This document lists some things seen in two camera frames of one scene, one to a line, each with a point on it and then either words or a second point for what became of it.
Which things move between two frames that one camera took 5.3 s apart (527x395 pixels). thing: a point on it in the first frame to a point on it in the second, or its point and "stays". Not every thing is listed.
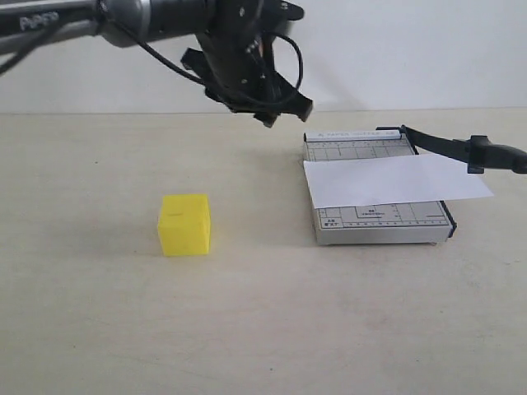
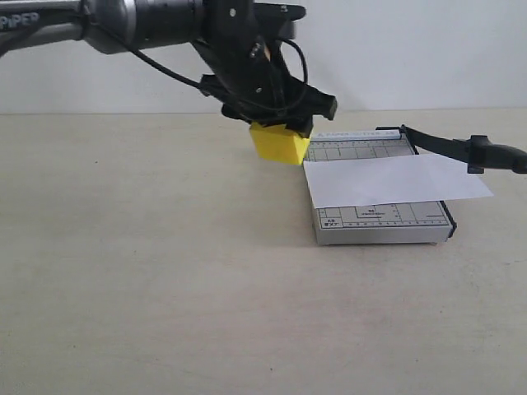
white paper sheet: (391, 179) stays
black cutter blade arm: (477, 151) stays
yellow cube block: (184, 225) to (277, 143)
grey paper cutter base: (410, 222) stays
